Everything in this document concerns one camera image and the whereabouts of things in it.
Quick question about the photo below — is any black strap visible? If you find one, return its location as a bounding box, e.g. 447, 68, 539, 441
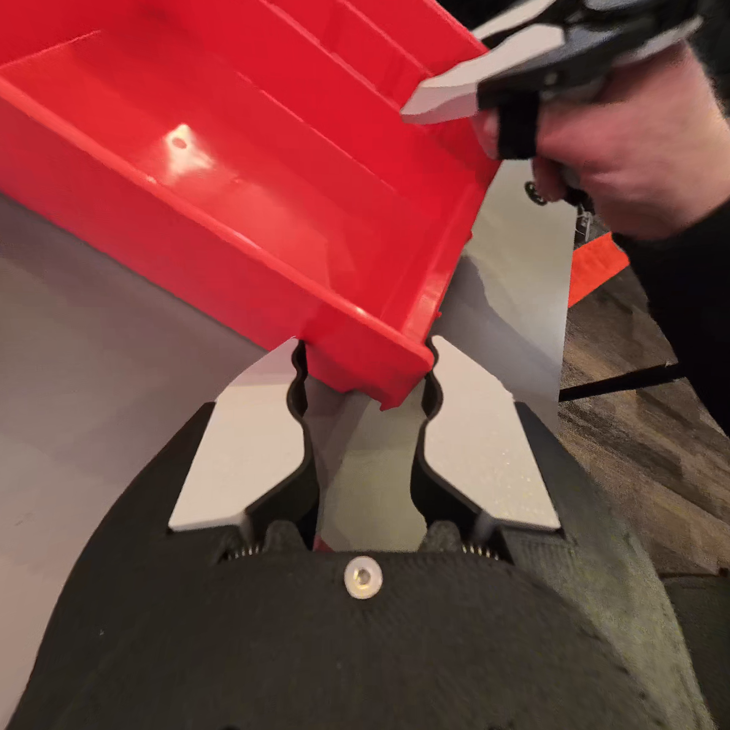
558, 361, 685, 403

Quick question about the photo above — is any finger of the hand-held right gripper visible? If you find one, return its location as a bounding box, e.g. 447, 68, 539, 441
473, 0, 559, 42
399, 25, 567, 126

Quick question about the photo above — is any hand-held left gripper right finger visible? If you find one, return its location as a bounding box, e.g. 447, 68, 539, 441
409, 334, 564, 543

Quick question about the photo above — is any person's right forearm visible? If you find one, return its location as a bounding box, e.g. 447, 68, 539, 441
611, 198, 730, 437

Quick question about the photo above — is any orange plastic piece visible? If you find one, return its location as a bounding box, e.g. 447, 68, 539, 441
567, 233, 632, 309

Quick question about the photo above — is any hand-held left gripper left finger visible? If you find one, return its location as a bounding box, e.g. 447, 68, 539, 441
167, 338, 320, 540

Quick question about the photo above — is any red plastic bin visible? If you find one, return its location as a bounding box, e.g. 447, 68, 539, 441
0, 0, 503, 411

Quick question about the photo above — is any person's right hand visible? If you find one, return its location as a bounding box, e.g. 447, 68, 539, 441
472, 43, 730, 240

